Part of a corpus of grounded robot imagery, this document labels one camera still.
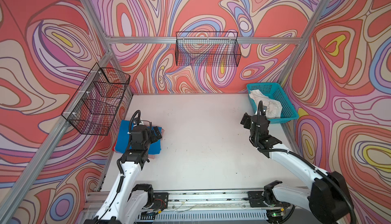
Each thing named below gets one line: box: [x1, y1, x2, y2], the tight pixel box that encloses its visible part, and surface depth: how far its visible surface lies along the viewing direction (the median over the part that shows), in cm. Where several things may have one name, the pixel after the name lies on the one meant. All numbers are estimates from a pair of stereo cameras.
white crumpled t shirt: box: [248, 89, 283, 118], surface depth 109 cm
